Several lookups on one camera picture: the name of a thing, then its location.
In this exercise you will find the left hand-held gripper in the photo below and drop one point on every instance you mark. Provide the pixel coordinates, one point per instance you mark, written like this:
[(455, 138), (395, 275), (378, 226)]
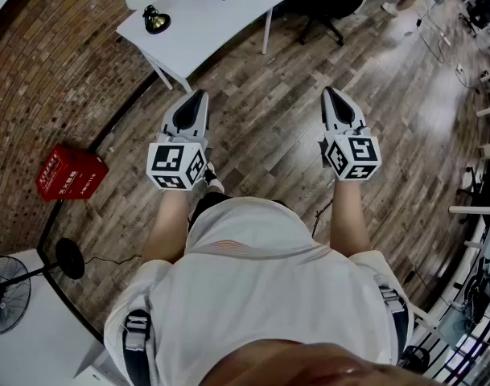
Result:
[(166, 161)]

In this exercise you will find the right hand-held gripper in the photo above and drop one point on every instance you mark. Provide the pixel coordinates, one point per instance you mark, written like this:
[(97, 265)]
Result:
[(363, 151)]

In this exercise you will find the person's right forearm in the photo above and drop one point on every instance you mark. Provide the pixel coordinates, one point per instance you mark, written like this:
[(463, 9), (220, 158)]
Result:
[(349, 215)]

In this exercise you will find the person's left forearm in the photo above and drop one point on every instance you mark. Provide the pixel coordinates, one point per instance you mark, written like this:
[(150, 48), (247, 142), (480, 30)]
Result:
[(168, 223)]

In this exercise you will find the person's white sneaker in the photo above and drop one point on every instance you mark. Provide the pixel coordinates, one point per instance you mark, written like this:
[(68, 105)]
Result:
[(214, 179)]

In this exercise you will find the person's black shorts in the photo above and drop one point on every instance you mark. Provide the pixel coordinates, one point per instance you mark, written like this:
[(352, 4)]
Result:
[(208, 205)]

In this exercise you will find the white table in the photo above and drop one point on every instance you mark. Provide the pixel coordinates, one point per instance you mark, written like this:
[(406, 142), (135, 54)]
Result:
[(220, 22)]

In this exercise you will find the red box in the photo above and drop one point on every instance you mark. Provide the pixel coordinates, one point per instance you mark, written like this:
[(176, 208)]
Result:
[(67, 173)]

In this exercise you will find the black standing fan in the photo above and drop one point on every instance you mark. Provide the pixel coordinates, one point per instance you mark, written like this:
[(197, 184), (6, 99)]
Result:
[(69, 257)]

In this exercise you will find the person's white shirt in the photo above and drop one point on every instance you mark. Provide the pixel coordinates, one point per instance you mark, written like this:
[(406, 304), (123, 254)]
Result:
[(260, 288)]

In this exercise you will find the cluttered white desk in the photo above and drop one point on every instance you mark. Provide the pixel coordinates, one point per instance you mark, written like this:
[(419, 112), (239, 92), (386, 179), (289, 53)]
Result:
[(470, 316)]

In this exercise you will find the person's face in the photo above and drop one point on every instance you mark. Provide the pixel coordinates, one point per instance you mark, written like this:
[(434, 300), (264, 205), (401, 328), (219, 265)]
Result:
[(309, 364)]

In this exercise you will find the large white desk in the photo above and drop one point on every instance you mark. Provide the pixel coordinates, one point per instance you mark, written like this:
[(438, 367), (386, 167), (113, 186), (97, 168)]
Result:
[(39, 352)]

